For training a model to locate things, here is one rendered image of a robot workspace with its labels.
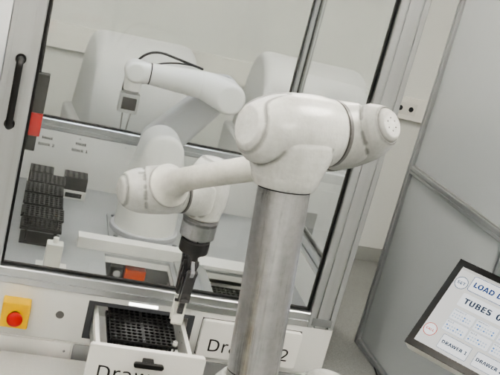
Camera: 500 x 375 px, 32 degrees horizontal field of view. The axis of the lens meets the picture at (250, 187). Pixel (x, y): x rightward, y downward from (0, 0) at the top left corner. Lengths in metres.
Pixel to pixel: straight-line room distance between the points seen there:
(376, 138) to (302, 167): 0.16
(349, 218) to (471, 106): 1.92
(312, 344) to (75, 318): 0.67
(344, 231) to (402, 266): 2.16
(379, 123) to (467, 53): 2.77
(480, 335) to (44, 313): 1.20
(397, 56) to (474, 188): 1.83
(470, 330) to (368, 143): 1.05
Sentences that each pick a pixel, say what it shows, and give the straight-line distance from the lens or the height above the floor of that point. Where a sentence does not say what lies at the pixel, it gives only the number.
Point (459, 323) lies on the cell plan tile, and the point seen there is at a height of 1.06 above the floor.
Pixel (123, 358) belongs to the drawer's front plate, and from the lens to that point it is 2.23.
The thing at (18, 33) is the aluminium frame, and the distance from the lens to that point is 2.22.
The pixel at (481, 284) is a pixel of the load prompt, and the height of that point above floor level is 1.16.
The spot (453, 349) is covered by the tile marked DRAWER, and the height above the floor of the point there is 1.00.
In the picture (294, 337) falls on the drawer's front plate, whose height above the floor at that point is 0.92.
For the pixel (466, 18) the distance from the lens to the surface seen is 4.51.
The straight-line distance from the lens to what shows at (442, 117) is 4.49.
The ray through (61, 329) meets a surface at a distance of 2.46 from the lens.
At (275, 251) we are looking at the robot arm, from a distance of 1.63.
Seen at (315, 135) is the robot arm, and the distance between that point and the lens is 1.59.
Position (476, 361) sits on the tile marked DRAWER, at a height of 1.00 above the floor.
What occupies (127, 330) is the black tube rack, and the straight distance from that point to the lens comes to 2.36.
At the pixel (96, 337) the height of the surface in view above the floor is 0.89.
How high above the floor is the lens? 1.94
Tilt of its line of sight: 15 degrees down
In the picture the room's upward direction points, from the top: 15 degrees clockwise
